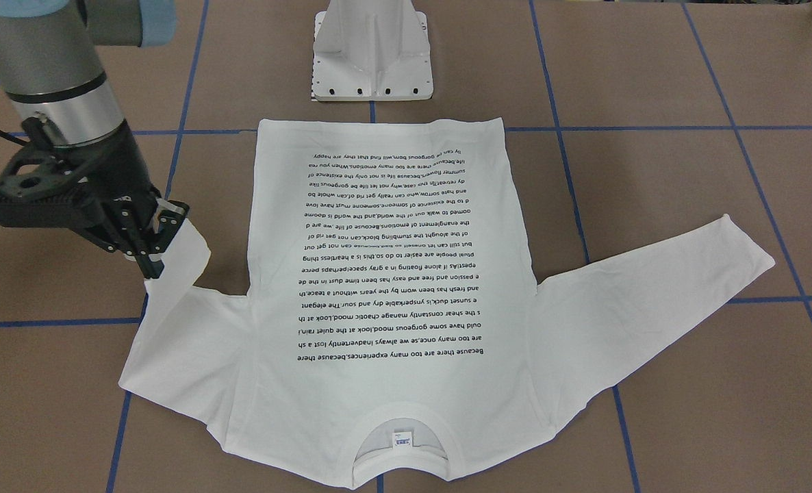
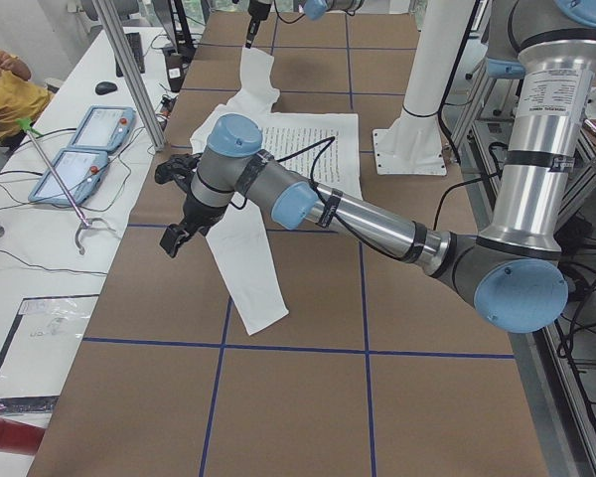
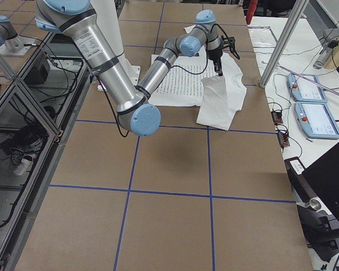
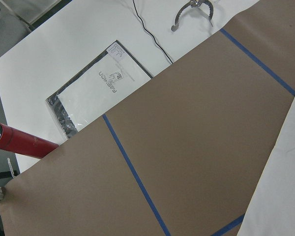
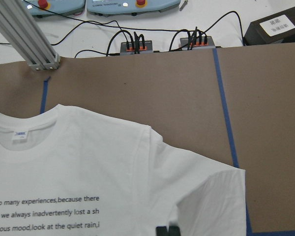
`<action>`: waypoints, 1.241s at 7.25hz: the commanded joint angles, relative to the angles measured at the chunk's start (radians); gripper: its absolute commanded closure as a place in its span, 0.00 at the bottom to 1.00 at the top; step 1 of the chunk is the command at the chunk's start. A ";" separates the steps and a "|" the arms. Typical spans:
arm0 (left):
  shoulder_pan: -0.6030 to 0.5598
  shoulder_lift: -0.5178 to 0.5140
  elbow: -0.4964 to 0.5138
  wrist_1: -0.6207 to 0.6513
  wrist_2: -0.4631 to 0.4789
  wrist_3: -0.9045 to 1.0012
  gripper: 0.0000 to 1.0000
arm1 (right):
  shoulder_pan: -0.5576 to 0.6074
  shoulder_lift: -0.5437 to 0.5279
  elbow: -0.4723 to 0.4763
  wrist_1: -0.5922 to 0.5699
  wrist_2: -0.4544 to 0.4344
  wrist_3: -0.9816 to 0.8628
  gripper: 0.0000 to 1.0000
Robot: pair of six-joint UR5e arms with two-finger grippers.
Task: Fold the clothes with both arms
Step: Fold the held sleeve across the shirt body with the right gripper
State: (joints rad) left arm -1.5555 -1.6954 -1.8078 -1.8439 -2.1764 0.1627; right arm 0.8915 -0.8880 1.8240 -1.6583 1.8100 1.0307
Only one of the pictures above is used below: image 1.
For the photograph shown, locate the white long-sleeve printed shirt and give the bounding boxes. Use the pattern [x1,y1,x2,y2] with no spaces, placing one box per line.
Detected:
[119,119,774,489]

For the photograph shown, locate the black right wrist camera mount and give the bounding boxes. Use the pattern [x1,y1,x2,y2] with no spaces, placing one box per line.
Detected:
[0,152,80,228]

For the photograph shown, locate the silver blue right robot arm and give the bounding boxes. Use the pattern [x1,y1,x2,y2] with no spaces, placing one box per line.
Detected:
[0,1,189,279]

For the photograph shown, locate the white camera post with base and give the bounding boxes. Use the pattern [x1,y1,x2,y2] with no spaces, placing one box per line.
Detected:
[310,1,434,102]

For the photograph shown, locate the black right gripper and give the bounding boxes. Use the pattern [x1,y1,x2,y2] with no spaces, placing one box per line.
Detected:
[0,121,190,280]

